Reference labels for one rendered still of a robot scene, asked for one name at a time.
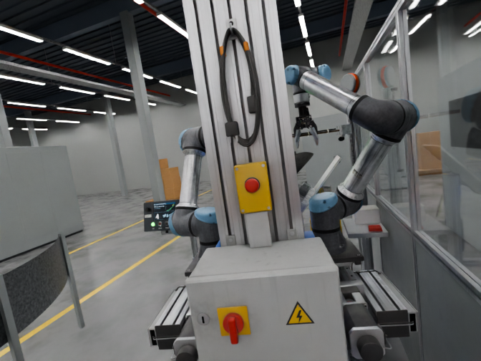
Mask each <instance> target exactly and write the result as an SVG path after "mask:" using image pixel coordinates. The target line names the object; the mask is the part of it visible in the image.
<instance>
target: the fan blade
mask: <svg viewBox="0 0 481 361"><path fill-rule="evenodd" d="M313 155H314V154H313V153H310V152H303V153H297V154H295V161H296V172H297V173H298V172H299V171H300V170H301V169H302V167H304V166H305V164H307V162H308V161H309V160H310V159H311V157H312V156H313Z"/></svg>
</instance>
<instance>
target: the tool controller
mask: <svg viewBox="0 0 481 361"><path fill-rule="evenodd" d="M179 202H180V199H176V200H169V201H155V202H147V203H144V232H148V231H165V233H168V231H171V230H170V228H169V225H167V226H166V225H165V222H166V221H168V220H169V217H170V215H171V213H172V212H174V211H175V207H176V205H178V204H179ZM157 212H160V215H161V220H156V221H154V213H157ZM152 222H154V223H155V226H152V225H151V223H152ZM159 222H162V225H161V226H158V223H159Z"/></svg>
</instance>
